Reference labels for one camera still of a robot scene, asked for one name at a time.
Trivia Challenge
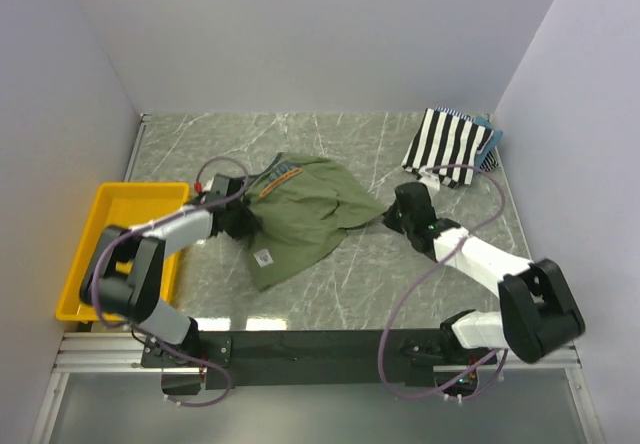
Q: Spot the olive green tank top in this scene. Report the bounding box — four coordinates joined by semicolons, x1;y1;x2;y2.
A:
245;153;386;291

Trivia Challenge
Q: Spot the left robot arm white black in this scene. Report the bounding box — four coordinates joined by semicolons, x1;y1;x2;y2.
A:
79;174;260;366

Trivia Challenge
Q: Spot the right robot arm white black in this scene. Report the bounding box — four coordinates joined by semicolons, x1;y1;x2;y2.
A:
384;182;586;364

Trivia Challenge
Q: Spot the black white striped folded top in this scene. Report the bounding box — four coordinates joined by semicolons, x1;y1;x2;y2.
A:
401;108;491;189

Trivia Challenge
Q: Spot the blue striped folded garment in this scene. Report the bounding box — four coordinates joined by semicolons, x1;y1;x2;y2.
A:
435;106;499;172

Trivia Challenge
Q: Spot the yellow plastic tray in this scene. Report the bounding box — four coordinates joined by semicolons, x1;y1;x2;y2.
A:
55;182;190;323

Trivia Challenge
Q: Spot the black base crossbar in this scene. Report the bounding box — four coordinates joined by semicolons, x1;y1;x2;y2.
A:
140;327;501;396

